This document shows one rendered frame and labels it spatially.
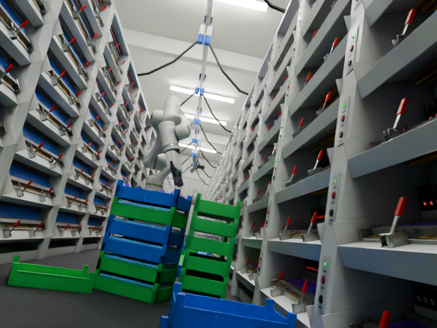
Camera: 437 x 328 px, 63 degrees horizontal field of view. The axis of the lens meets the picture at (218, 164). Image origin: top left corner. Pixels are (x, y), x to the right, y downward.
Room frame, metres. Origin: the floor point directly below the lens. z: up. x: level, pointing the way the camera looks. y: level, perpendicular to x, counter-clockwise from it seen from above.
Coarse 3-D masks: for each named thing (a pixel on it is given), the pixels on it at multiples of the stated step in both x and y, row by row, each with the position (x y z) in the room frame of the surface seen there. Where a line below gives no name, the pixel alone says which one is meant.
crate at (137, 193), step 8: (120, 184) 1.61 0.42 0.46; (120, 192) 1.61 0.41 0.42; (128, 192) 1.60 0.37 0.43; (136, 192) 1.59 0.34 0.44; (144, 192) 1.58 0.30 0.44; (152, 192) 1.57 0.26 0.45; (160, 192) 1.55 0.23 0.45; (176, 192) 1.53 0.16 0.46; (128, 200) 1.72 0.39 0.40; (136, 200) 1.60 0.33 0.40; (144, 200) 1.57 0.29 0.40; (152, 200) 1.56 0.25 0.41; (160, 200) 1.55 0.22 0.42; (168, 200) 1.54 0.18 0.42; (176, 200) 1.53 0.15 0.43; (184, 200) 1.62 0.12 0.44; (168, 208) 1.72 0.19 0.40; (176, 208) 1.60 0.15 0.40; (184, 208) 1.65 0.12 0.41
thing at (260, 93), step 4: (268, 64) 2.28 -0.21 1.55; (264, 76) 2.45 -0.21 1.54; (264, 80) 2.45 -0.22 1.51; (264, 84) 2.47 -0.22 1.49; (260, 88) 2.59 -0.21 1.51; (260, 92) 2.62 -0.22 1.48; (252, 96) 2.89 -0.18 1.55; (256, 96) 2.76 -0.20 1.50; (260, 96) 2.80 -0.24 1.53; (256, 100) 2.79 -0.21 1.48
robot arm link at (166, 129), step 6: (162, 126) 1.70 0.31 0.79; (168, 126) 1.70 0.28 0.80; (174, 126) 1.71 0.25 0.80; (162, 132) 1.70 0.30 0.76; (168, 132) 1.69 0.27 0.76; (174, 132) 1.69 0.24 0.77; (162, 138) 1.71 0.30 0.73; (168, 138) 1.69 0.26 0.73; (174, 138) 1.70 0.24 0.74; (162, 144) 1.72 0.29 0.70
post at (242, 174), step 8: (256, 80) 2.90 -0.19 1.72; (256, 88) 2.89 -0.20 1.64; (256, 104) 2.89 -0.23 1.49; (248, 120) 2.94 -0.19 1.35; (248, 128) 2.89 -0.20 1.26; (248, 136) 2.89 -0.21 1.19; (248, 152) 2.89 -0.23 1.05; (240, 168) 2.93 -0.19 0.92; (248, 168) 2.89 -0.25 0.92; (240, 176) 2.89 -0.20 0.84; (240, 200) 2.89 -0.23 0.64; (240, 216) 2.89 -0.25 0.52; (232, 224) 2.89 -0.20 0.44; (240, 224) 2.89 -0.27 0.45
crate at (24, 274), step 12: (12, 264) 1.48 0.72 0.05; (24, 264) 1.56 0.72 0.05; (12, 276) 1.37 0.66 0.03; (24, 276) 1.39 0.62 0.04; (36, 276) 1.41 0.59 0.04; (48, 276) 1.43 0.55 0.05; (60, 276) 1.45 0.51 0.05; (72, 276) 1.66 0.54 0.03; (84, 276) 1.66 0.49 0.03; (48, 288) 1.43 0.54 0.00; (60, 288) 1.45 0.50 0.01; (72, 288) 1.47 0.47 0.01; (84, 288) 1.49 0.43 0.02
